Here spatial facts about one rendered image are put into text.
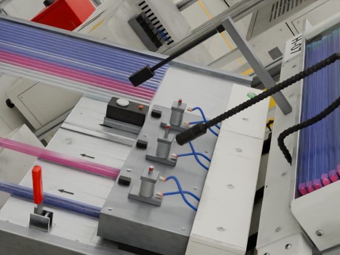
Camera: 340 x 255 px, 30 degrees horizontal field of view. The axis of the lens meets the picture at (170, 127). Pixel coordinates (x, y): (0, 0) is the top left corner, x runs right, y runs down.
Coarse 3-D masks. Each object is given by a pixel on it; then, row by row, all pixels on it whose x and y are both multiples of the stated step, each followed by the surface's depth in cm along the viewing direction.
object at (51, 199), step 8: (0, 184) 100; (8, 184) 101; (16, 184) 101; (8, 192) 100; (16, 192) 100; (24, 192) 100; (32, 192) 100; (48, 200) 99; (56, 200) 99; (64, 200) 100; (72, 200) 100; (72, 208) 99; (80, 208) 99; (88, 208) 99; (96, 208) 99; (96, 216) 99
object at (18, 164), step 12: (12, 132) 168; (24, 132) 167; (36, 144) 168; (0, 156) 155; (12, 156) 159; (24, 156) 162; (0, 168) 153; (12, 168) 157; (24, 168) 160; (12, 180) 155; (0, 192) 150; (0, 204) 148
